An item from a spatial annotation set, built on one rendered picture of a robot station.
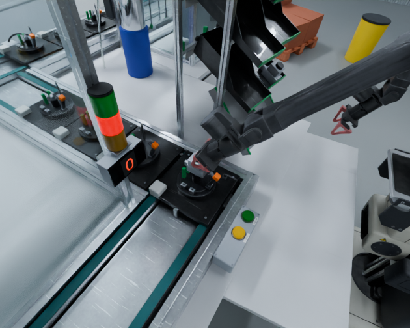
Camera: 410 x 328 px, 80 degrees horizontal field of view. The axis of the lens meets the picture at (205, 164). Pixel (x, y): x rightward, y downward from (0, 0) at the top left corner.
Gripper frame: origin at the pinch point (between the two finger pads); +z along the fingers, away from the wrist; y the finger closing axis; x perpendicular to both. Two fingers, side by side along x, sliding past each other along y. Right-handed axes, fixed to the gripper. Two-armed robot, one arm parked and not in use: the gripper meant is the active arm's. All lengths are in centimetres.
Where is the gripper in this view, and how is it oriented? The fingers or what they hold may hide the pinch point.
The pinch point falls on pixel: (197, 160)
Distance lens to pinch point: 79.4
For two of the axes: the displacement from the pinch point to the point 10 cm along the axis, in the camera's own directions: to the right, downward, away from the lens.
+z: -5.7, 2.4, 7.8
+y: -5.0, 6.5, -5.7
